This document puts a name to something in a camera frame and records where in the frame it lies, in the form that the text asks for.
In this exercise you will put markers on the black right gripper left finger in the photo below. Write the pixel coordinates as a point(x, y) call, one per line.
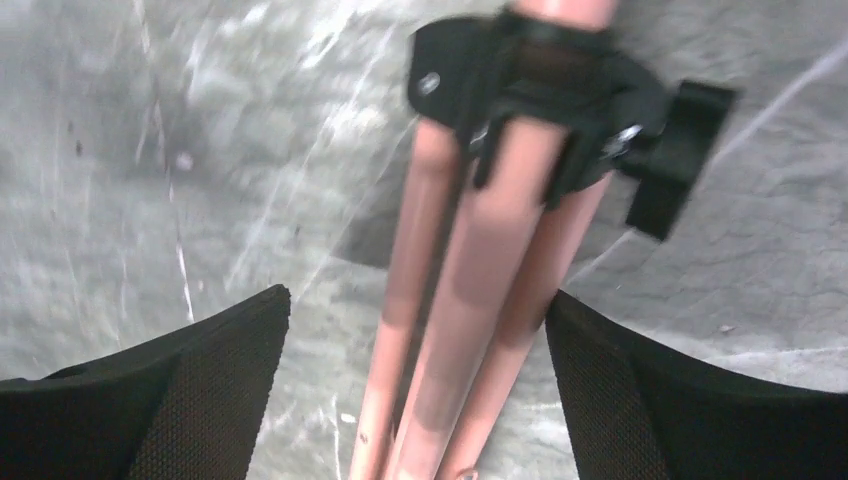
point(185, 405)

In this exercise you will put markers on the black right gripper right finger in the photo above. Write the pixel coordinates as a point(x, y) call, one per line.
point(638, 409)

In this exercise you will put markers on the pink tripod music stand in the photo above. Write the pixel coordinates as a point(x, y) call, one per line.
point(523, 118)

